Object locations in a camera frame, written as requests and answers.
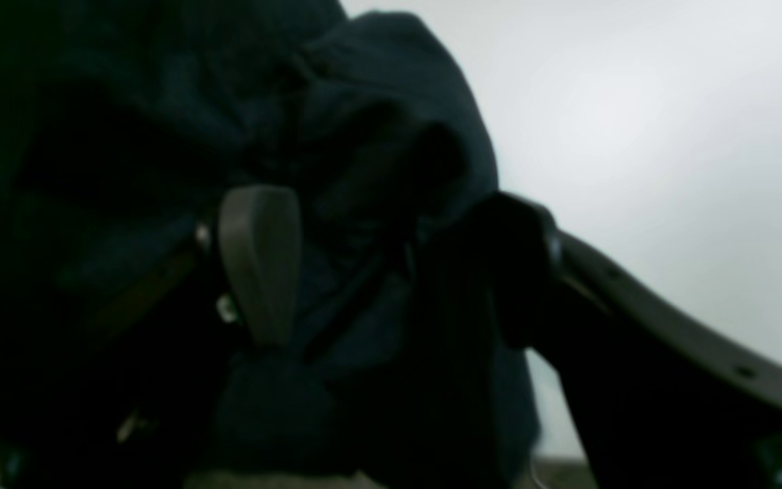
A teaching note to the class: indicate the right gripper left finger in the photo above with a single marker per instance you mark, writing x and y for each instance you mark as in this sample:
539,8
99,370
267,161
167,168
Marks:
163,348

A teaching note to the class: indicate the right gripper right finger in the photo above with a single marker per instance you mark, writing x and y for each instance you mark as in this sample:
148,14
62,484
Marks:
658,399

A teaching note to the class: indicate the black long-sleeve t-shirt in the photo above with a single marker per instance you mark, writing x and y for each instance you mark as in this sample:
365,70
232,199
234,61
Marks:
122,122

